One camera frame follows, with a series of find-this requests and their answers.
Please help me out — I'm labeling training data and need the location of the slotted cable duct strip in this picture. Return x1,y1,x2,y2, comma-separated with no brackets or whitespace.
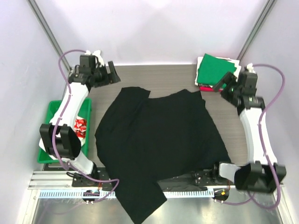
39,189,214,199

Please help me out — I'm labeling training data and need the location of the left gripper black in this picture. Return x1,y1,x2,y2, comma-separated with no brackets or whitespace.
92,62,121,88

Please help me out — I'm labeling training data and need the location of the aluminium corner post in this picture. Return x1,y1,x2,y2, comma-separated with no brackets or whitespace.
27,0,63,57
237,0,277,61

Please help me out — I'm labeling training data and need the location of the folded green t shirt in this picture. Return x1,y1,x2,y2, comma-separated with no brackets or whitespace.
196,53,236,86

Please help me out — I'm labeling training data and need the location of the aluminium rail frame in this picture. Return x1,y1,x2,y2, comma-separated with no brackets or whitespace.
28,170,75,190

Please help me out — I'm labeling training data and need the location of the left aluminium corner post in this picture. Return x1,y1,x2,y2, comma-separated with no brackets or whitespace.
27,0,63,57

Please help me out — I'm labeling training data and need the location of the red white patterned t shirt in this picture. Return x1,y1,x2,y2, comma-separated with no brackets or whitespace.
73,118,87,139

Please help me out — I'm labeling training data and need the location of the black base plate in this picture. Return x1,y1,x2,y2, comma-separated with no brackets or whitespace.
67,169,234,192

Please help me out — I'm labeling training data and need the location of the folded pink t shirt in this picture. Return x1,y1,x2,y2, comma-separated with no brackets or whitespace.
199,86,214,92

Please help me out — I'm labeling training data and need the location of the black t shirt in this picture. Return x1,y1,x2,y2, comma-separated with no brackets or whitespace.
95,87,230,224

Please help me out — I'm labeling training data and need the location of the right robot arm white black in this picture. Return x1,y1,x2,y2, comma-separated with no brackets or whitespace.
210,63,286,194

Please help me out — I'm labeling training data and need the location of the folded white t shirt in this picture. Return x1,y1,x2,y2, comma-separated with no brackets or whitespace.
194,56,242,87

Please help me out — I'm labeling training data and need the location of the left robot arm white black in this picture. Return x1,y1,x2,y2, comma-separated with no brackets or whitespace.
39,50,121,186

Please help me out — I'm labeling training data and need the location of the white t shirt in bin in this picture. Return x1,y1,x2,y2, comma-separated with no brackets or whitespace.
78,136,86,147

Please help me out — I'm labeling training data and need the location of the right aluminium corner post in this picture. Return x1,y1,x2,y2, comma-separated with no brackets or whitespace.
237,0,277,61

